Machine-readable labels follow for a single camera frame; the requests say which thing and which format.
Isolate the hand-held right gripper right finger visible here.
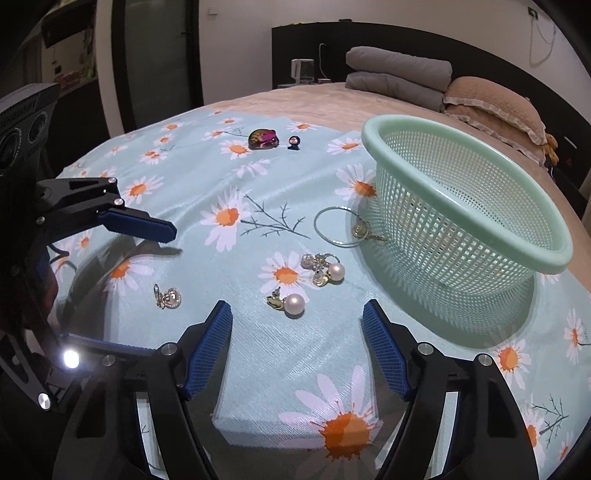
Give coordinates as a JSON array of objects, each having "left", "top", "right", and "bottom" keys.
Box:
[{"left": 361, "top": 299, "right": 540, "bottom": 480}]

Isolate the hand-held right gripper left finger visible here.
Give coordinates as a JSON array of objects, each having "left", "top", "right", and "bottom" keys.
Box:
[{"left": 58, "top": 300, "right": 234, "bottom": 480}]

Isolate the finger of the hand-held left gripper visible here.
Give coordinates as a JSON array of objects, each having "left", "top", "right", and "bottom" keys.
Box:
[
  {"left": 76, "top": 335, "right": 160, "bottom": 370},
  {"left": 37, "top": 176, "right": 178, "bottom": 244}
]

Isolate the gold crystal charm earring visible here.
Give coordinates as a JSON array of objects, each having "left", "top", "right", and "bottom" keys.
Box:
[{"left": 154, "top": 284, "right": 182, "bottom": 310}]

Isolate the pearl earring with gold back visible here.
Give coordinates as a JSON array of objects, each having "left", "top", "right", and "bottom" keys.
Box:
[
  {"left": 310, "top": 262, "right": 345, "bottom": 288},
  {"left": 266, "top": 287, "right": 305, "bottom": 319}
]

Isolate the crystal ball earring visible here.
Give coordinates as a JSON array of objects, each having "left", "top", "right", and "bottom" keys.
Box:
[{"left": 301, "top": 252, "right": 329, "bottom": 273}]

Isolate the gold coin pendant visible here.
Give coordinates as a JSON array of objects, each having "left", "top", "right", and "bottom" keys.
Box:
[{"left": 353, "top": 223, "right": 387, "bottom": 243}]

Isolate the thin hoop bangle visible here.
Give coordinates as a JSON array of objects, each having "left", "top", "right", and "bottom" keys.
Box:
[{"left": 314, "top": 206, "right": 370, "bottom": 247}]

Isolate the green plastic mesh basket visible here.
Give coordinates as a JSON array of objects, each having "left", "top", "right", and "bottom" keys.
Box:
[{"left": 361, "top": 114, "right": 573, "bottom": 335}]

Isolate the iridescent purple brooch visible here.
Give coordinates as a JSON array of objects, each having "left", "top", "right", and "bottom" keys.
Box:
[{"left": 248, "top": 129, "right": 279, "bottom": 150}]

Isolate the daisy print blue cloth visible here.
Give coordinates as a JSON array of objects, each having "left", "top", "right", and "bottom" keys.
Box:
[{"left": 54, "top": 108, "right": 591, "bottom": 480}]

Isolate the small white bedside appliance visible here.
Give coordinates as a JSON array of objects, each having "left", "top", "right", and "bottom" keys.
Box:
[{"left": 291, "top": 58, "right": 315, "bottom": 85}]

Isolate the brown ruffled pillow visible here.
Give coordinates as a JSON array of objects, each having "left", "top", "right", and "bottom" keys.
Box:
[{"left": 443, "top": 76, "right": 548, "bottom": 164}]

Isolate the folded grey quilt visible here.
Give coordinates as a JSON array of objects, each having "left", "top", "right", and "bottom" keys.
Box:
[{"left": 345, "top": 46, "right": 453, "bottom": 112}]

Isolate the black door frame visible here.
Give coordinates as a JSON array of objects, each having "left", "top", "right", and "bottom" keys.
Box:
[{"left": 111, "top": 0, "right": 205, "bottom": 137}]

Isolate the white charger cable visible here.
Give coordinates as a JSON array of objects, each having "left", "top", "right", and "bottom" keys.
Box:
[{"left": 318, "top": 43, "right": 333, "bottom": 83}]

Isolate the white wall cable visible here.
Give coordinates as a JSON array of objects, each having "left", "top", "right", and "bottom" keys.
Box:
[{"left": 527, "top": 17, "right": 557, "bottom": 66}]

